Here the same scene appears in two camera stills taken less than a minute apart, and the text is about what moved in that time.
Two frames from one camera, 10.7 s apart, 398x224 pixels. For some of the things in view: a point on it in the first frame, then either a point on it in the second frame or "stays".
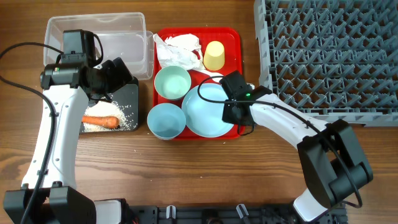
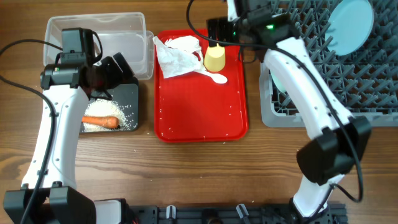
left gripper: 119,75 stays
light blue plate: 206,118 -> 349,27
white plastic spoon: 212,74 stays
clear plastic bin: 122,35 stays
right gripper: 227,107 -> 221,25
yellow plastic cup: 214,59 stays
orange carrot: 111,122 stays
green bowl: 172,82 -> 278,82
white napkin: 178,50 stays
